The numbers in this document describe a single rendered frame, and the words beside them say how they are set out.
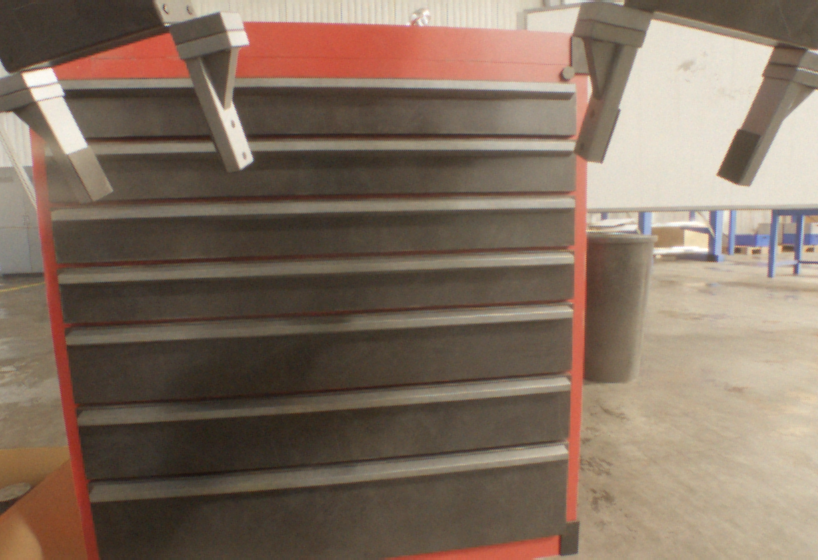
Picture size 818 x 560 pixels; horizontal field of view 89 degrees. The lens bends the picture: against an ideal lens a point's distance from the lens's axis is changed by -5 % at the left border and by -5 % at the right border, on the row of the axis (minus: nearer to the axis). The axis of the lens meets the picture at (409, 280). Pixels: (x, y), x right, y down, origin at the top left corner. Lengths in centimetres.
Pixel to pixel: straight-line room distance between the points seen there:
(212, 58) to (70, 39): 9
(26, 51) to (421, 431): 56
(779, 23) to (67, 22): 47
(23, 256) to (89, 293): 909
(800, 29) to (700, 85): 266
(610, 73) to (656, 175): 259
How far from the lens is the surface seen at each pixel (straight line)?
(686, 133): 300
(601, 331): 201
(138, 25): 36
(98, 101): 66
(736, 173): 44
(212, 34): 35
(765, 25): 40
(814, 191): 321
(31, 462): 127
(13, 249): 983
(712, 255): 844
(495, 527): 75
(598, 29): 34
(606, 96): 36
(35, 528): 101
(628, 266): 197
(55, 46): 40
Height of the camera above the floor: 69
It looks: 7 degrees down
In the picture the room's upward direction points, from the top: 1 degrees counter-clockwise
